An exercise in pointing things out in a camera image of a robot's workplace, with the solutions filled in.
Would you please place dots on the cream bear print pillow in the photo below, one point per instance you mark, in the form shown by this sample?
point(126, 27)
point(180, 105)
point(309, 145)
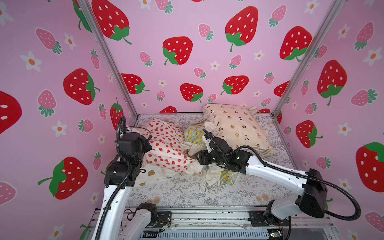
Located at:
point(153, 175)

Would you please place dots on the aluminium frame corner post left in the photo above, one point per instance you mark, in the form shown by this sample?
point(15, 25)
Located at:
point(91, 19)

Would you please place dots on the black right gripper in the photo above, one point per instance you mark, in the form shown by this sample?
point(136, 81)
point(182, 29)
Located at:
point(205, 156)

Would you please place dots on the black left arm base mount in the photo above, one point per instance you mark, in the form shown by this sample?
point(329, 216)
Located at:
point(160, 219)

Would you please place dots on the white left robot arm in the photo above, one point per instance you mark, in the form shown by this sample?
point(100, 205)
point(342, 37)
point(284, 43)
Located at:
point(119, 181)

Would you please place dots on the red strawberry print pillow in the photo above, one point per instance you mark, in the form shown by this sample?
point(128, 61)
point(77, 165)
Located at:
point(167, 152)

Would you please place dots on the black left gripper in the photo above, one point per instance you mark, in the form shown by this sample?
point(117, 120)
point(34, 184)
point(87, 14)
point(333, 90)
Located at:
point(141, 142)

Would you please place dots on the floral pattern table mat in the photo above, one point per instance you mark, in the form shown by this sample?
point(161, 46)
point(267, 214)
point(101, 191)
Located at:
point(183, 190)

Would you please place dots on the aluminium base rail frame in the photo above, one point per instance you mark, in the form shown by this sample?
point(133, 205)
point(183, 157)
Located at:
point(231, 223)

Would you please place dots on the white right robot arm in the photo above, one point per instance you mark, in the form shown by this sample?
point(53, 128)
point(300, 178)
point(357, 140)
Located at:
point(308, 193)

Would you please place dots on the aluminium frame corner post right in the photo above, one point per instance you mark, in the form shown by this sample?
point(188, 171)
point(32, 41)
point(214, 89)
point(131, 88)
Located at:
point(321, 33)

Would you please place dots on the beige animal print pillow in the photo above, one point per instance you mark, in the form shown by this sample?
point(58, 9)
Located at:
point(237, 126)

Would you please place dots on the aluminium frame corner post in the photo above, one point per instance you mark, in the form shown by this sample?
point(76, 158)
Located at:
point(91, 19)
point(321, 33)

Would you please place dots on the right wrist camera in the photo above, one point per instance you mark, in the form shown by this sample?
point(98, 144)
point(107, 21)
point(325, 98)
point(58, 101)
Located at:
point(207, 141)

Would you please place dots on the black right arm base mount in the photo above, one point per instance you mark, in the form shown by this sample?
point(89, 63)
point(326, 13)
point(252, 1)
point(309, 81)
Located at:
point(262, 219)

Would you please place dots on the yellow lemon print pillow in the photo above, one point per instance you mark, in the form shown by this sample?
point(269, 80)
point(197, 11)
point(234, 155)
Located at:
point(215, 176)

